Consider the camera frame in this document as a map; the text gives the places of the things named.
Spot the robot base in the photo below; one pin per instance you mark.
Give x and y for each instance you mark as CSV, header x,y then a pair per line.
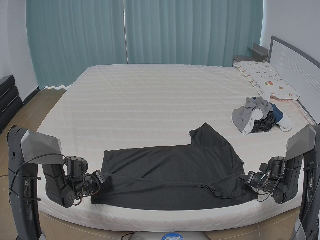
x,y
170,235

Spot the grey bedside table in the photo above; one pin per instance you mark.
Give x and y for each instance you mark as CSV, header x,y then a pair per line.
x,y
255,50

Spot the white printed pillow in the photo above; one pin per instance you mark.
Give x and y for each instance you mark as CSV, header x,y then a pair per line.
x,y
270,80

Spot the black T-shirt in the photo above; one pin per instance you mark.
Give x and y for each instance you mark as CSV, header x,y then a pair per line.
x,y
175,174

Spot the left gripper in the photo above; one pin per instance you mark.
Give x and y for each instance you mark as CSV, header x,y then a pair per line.
x,y
92,185

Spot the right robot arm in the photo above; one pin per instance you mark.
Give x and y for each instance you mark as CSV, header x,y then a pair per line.
x,y
300,141

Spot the black chest of drawers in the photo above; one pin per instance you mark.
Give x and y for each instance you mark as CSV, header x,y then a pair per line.
x,y
8,101

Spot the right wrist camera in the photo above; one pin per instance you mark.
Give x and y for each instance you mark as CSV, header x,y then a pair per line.
x,y
264,167

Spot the pile of clothes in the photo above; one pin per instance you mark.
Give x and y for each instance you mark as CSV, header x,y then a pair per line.
x,y
250,116

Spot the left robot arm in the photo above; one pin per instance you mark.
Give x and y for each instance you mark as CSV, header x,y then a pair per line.
x,y
40,146

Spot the blue-green curtain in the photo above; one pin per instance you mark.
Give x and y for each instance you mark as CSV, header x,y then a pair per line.
x,y
195,24
77,34

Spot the bed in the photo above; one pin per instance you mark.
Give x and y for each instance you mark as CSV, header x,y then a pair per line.
x,y
150,104

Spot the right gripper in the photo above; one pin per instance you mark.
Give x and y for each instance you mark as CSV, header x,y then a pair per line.
x,y
258,182

